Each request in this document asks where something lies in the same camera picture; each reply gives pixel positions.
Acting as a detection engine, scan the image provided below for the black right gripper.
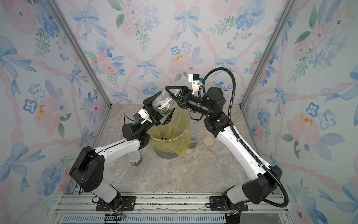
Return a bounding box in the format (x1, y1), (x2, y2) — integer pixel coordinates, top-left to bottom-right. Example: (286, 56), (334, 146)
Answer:
(168, 86), (213, 119)

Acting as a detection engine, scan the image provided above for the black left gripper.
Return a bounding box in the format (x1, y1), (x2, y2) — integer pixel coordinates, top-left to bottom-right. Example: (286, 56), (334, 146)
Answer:
(139, 98), (173, 137)

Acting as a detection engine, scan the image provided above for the glass jar with tea leaves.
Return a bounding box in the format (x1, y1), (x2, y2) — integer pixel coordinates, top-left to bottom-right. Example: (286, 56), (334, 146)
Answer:
(152, 91), (175, 116)

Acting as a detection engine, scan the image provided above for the beige round jar lid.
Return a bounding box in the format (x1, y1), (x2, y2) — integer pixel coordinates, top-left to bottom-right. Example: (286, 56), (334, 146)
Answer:
(203, 136), (215, 147)

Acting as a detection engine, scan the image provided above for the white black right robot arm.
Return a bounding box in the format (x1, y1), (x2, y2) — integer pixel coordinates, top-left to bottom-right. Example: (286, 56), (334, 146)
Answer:
(165, 86), (289, 209)

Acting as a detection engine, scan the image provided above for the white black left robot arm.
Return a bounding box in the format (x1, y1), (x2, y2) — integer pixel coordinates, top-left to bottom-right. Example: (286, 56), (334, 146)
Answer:
(70, 91), (174, 210)

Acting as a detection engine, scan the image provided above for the yellow plastic bin liner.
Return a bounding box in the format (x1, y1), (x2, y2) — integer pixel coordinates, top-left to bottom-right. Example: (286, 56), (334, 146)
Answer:
(148, 107), (192, 155)

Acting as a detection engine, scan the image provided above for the translucent plastic container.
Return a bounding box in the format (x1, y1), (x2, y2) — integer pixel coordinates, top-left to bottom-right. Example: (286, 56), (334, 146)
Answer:
(189, 131), (199, 148)

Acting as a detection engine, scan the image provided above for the grey mesh trash bin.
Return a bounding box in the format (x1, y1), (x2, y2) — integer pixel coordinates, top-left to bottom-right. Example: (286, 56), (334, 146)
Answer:
(150, 133), (191, 159)

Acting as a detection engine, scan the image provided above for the small jar with grey lid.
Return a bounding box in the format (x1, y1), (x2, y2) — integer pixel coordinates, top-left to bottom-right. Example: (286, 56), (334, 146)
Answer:
(127, 151), (142, 166)

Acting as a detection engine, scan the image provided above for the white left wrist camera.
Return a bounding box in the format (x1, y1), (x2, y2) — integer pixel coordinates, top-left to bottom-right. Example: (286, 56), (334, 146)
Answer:
(139, 109), (153, 124)

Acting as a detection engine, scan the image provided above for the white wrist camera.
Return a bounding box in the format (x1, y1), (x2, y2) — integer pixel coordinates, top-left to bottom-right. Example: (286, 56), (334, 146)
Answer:
(139, 109), (153, 124)
(188, 73), (202, 95)

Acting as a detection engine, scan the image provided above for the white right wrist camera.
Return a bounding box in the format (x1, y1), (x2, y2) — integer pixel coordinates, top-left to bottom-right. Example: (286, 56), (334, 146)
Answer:
(188, 73), (202, 95)

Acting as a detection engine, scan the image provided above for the black corrugated cable conduit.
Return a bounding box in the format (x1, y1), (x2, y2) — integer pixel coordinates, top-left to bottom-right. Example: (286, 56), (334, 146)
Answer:
(202, 67), (289, 208)

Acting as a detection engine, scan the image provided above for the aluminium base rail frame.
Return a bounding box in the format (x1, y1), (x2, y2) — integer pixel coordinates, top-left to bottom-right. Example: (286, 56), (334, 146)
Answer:
(50, 192), (293, 224)

